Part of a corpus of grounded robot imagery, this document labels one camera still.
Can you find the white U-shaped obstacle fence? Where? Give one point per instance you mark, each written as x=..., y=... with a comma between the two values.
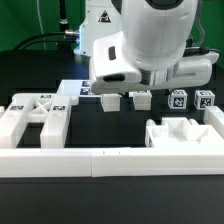
x=100, y=162

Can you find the white tagged cube right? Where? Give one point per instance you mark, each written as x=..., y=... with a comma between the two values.
x=203, y=98

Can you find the white marker base plate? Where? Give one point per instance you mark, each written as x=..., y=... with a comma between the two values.
x=79, y=88

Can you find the white tagged cube left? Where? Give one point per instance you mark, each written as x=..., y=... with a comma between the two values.
x=177, y=99

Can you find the white chair seat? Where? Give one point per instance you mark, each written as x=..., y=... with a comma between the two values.
x=180, y=132

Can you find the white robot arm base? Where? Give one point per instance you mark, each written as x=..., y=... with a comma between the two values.
x=102, y=18

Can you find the white tagged cube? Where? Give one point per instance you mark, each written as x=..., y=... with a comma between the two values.
x=203, y=98
x=177, y=99

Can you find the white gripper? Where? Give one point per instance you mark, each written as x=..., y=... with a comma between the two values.
x=126, y=63

